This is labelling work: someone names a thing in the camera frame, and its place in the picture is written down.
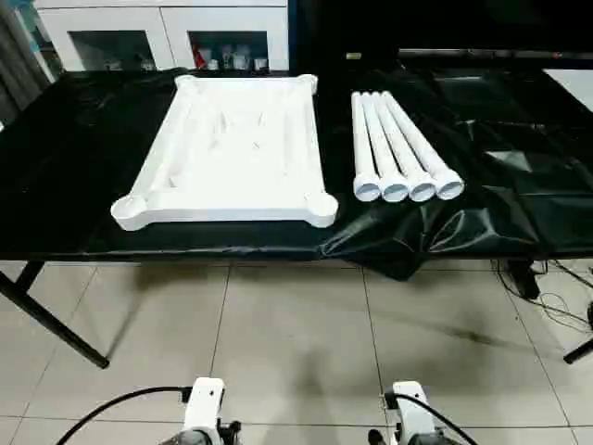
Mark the white plastic table leg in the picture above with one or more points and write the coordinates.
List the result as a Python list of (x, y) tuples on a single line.
[(366, 171), (391, 171), (437, 167), (414, 169)]

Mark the white plastic table top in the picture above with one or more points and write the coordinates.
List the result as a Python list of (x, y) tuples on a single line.
[(241, 153)]

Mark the black power adapter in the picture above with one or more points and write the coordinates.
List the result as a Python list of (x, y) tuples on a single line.
[(526, 280)]

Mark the black metal table leg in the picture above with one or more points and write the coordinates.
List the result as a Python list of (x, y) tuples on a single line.
[(579, 350)]

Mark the black plastic mat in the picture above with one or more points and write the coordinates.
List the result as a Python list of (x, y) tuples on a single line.
[(69, 139)]

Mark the small white cup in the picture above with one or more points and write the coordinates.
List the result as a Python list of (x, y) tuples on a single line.
[(259, 64)]

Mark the red bottle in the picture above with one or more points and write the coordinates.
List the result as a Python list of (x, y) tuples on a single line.
[(200, 56)]

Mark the small white label sticker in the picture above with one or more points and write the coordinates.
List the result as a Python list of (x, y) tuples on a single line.
[(352, 55)]

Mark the white flat board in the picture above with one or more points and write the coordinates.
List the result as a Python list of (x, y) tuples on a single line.
[(572, 85)]

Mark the white cabinet with glass doors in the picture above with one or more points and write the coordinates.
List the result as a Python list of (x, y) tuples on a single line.
[(162, 28)]

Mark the grey curtain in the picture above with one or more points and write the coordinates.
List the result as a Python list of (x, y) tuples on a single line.
[(18, 60)]

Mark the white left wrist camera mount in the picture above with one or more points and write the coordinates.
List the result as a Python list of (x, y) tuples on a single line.
[(206, 403)]

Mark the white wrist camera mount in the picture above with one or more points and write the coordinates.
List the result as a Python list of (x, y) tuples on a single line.
[(410, 403), (206, 403)]

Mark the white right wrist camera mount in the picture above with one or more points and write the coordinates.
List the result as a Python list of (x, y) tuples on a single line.
[(410, 403)]

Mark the black folding table frame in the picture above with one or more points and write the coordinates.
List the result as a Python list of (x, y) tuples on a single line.
[(69, 337)]

